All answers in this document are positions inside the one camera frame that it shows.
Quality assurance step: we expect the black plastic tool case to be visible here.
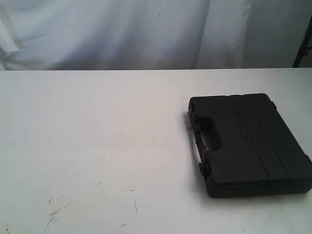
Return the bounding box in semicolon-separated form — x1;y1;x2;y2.
188;93;312;198

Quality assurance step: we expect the white backdrop cloth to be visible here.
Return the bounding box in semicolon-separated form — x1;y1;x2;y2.
0;0;304;70

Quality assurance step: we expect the black stand pole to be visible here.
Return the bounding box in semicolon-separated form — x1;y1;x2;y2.
292;0;312;68

